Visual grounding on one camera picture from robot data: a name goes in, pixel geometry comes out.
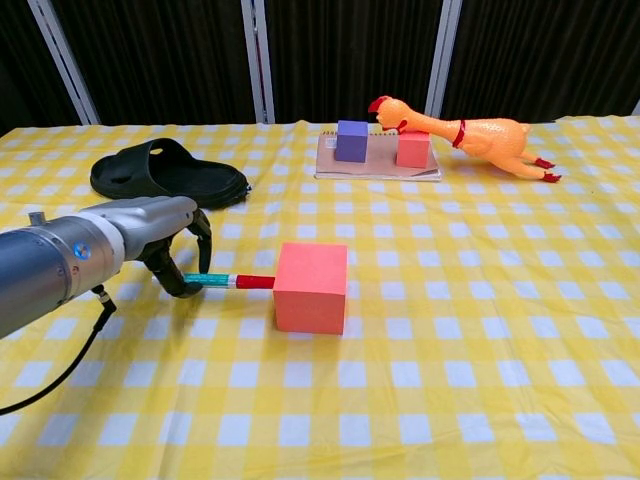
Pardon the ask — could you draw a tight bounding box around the purple small cube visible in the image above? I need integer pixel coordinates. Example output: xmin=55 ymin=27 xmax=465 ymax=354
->
xmin=334 ymin=119 xmax=370 ymax=164

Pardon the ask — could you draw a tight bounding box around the black curtain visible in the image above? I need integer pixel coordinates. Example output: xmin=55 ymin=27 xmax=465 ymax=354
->
xmin=0 ymin=0 xmax=640 ymax=136

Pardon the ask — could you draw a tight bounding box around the red capped marker pen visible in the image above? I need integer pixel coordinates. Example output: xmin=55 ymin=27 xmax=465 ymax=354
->
xmin=182 ymin=272 xmax=277 ymax=291

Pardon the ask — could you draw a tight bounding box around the yellow rubber chicken toy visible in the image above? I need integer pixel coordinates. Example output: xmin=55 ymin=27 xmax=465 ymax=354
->
xmin=368 ymin=95 xmax=562 ymax=184

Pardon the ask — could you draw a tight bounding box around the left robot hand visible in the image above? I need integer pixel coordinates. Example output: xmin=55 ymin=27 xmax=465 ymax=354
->
xmin=78 ymin=195 xmax=212 ymax=300

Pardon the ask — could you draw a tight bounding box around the small pink cube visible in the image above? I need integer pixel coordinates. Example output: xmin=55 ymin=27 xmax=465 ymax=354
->
xmin=395 ymin=131 xmax=432 ymax=169

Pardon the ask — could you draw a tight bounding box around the large pink foam cube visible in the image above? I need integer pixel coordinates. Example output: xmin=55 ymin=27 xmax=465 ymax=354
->
xmin=272 ymin=242 xmax=349 ymax=336

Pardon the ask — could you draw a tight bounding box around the white frame post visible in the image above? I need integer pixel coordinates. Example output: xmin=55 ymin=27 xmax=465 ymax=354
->
xmin=240 ymin=0 xmax=276 ymax=124
xmin=425 ymin=0 xmax=463 ymax=120
xmin=27 ymin=0 xmax=101 ymax=126

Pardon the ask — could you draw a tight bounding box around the yellow checkered tablecloth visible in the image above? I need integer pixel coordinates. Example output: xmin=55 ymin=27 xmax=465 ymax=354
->
xmin=0 ymin=115 xmax=640 ymax=480

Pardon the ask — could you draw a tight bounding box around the black rubber slipper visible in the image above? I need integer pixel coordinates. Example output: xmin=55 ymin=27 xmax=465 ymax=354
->
xmin=89 ymin=138 xmax=251 ymax=211

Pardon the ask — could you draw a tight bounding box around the spiral notebook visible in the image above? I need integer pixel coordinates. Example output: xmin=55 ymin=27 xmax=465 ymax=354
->
xmin=313 ymin=130 xmax=443 ymax=182

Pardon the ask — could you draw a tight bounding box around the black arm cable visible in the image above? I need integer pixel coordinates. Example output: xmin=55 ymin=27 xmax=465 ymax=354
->
xmin=0 ymin=284 xmax=118 ymax=417

